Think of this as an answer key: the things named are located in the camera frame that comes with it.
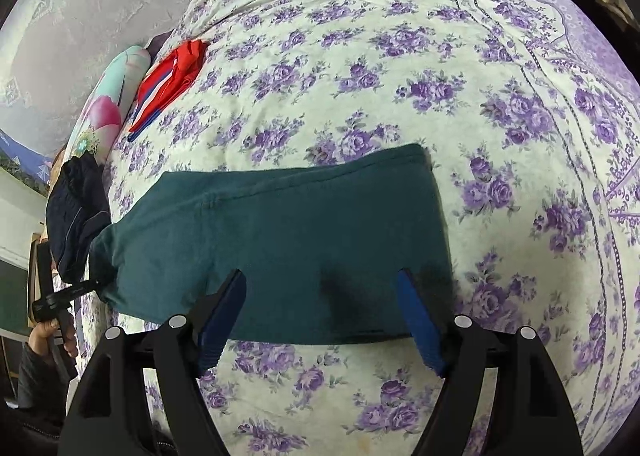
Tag person's left forearm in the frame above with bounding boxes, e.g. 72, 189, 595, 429
17, 338, 77, 419

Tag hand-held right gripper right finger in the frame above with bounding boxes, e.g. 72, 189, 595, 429
396, 268, 585, 456

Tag teal pants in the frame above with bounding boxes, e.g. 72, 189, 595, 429
89, 143, 456, 346

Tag mauve pillow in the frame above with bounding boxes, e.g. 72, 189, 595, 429
147, 30, 178, 59

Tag person's left hand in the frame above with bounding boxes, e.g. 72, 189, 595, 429
29, 313, 79, 359

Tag red blue white pants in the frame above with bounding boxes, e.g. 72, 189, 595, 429
127, 39, 211, 143

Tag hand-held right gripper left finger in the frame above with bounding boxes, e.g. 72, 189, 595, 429
59, 268, 247, 456

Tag pink floral pillow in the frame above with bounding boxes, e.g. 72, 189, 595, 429
65, 46, 152, 171

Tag dark navy clothing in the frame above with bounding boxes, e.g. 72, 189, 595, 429
45, 156, 112, 283

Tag wall poster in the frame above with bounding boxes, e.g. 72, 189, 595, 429
0, 128, 57, 197

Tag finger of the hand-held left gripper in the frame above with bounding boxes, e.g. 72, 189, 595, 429
67, 278, 103, 301

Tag dark green board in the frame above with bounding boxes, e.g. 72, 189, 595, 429
0, 256, 32, 337

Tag purple floral bedsheet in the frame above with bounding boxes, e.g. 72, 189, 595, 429
75, 0, 640, 456

